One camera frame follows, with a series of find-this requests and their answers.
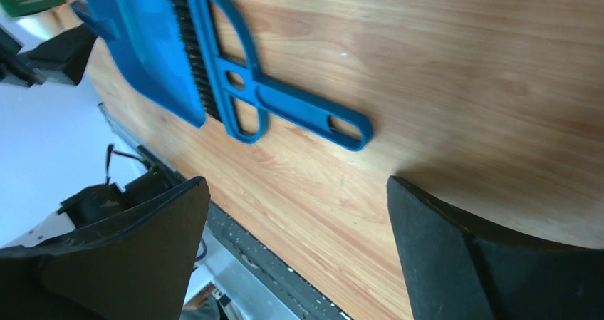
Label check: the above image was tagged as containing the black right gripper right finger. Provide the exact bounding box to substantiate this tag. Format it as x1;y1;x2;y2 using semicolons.
387;176;603;319

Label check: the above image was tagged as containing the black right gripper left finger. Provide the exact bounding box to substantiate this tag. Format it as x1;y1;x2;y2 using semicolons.
1;177;210;319

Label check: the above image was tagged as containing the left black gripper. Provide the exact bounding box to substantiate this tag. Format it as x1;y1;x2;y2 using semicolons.
1;24;98;88

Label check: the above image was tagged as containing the blue plastic dustpan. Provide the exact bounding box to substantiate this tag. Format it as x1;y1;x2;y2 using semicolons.
71;0;206;128

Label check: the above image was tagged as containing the blue hand brush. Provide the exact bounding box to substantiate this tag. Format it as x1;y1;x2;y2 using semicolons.
170;0;373;151

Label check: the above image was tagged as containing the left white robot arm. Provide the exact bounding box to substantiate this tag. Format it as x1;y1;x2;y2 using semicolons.
1;81;181;247

